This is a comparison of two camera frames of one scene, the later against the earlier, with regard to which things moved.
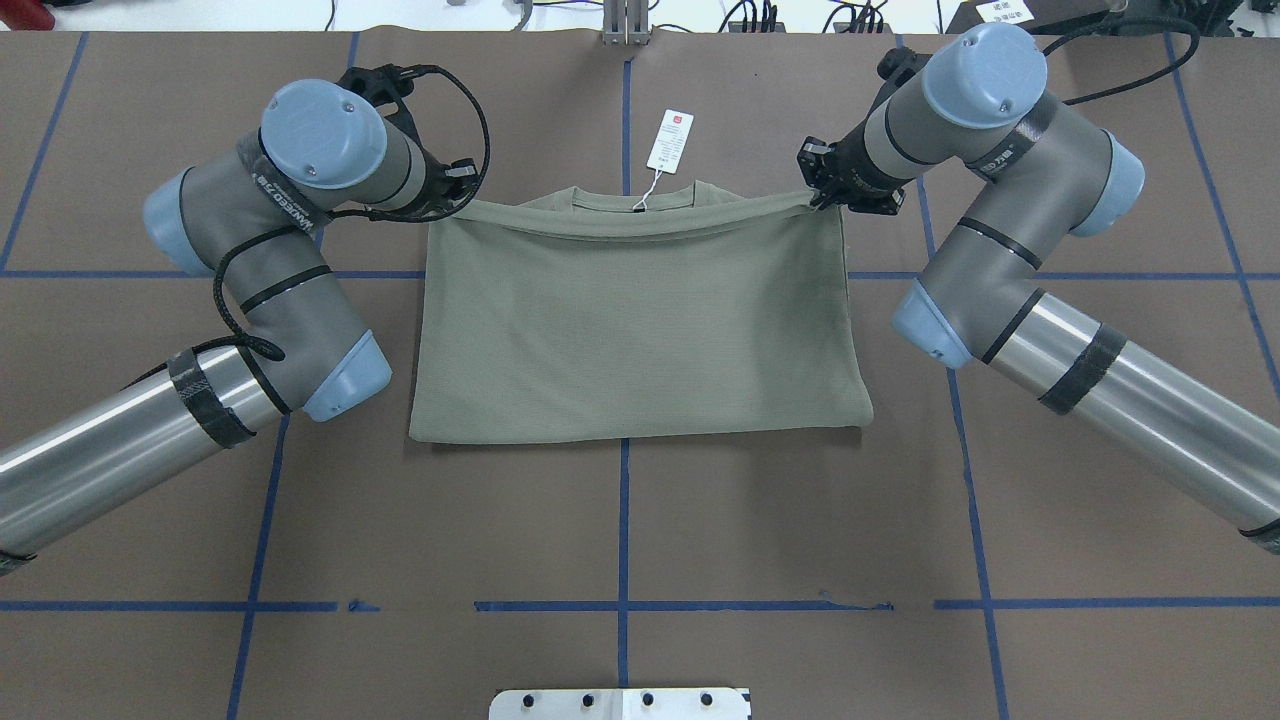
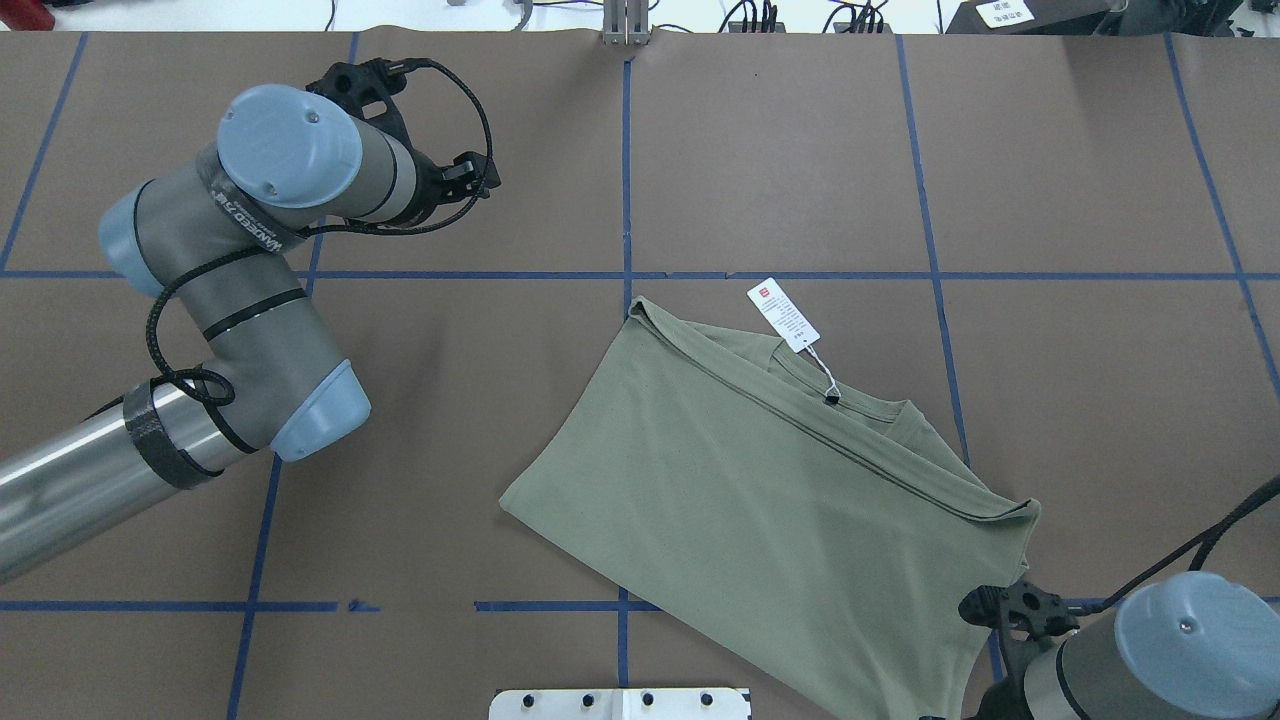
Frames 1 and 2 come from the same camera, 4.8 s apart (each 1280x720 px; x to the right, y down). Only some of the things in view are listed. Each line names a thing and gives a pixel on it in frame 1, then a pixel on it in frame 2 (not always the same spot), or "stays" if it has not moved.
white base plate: [680, 703] stays
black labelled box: [1043, 17] stays
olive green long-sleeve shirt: [607, 309] -> [729, 485]
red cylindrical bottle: [26, 15] stays
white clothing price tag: [667, 149] -> [784, 315]
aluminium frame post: [626, 22] stays
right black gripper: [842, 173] -> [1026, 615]
